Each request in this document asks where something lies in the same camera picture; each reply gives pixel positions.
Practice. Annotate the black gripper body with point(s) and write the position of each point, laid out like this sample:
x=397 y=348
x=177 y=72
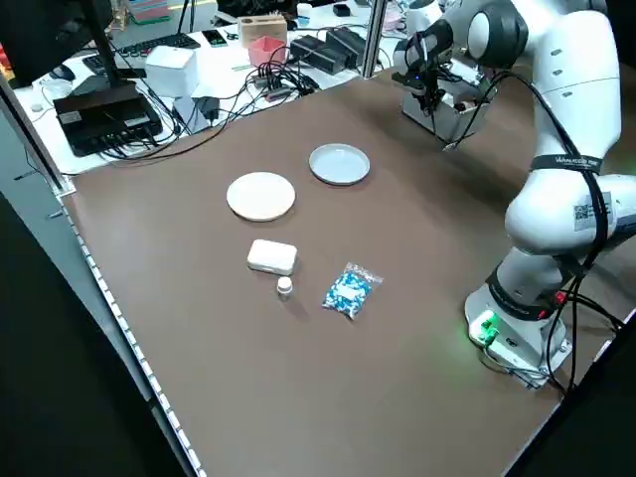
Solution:
x=429 y=47

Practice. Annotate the aluminium medical kit case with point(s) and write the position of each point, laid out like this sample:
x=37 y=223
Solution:
x=447 y=126

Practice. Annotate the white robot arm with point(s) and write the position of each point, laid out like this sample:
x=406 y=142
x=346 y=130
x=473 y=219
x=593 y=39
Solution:
x=571 y=74

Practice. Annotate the gray round plate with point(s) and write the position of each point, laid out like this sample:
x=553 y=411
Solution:
x=340 y=164

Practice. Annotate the white round plate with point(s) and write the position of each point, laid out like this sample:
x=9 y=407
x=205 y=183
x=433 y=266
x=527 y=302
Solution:
x=261 y=196

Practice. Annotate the black power brick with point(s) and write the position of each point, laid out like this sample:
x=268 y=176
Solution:
x=313 y=52
x=348 y=42

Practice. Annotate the small black box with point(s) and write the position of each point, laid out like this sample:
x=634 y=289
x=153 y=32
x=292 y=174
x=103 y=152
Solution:
x=342 y=10

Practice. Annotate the white cup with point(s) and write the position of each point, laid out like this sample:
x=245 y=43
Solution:
x=303 y=12

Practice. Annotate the pink plastic bin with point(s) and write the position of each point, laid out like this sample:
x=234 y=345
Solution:
x=266 y=49

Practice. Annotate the brown cardboard box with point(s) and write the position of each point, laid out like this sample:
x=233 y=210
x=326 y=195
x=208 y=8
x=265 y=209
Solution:
x=263 y=27

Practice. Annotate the black scissors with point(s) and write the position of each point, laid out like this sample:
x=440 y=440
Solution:
x=231 y=36

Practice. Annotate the smartphone with green screen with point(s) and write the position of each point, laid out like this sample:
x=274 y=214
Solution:
x=214 y=38

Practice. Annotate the black power adapter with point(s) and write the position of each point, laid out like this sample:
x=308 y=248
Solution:
x=207 y=107

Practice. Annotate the bag of blue-white capsules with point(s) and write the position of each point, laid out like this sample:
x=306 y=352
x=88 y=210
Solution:
x=350 y=293

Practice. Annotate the white plastic pill box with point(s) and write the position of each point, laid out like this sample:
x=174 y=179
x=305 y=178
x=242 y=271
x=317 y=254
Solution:
x=272 y=254

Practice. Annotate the white cube box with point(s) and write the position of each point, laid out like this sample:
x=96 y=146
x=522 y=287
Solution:
x=171 y=69

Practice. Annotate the small white-capped bottle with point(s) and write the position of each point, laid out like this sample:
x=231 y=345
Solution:
x=284 y=287

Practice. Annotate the black keyboard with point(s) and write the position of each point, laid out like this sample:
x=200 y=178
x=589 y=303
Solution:
x=159 y=44

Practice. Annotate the colourful stacked boxes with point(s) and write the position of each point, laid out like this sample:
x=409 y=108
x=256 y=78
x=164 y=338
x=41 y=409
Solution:
x=149 y=10

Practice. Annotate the black device box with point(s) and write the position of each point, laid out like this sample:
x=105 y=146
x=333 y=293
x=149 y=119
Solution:
x=99 y=114

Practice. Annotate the white desk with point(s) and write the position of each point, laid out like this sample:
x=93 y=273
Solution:
x=89 y=164

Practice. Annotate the dark computer mouse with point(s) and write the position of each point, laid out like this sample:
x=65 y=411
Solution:
x=62 y=73

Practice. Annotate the black monitor with stand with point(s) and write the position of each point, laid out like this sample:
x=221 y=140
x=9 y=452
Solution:
x=40 y=30

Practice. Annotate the aluminium profile post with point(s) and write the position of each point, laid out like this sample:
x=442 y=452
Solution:
x=373 y=40

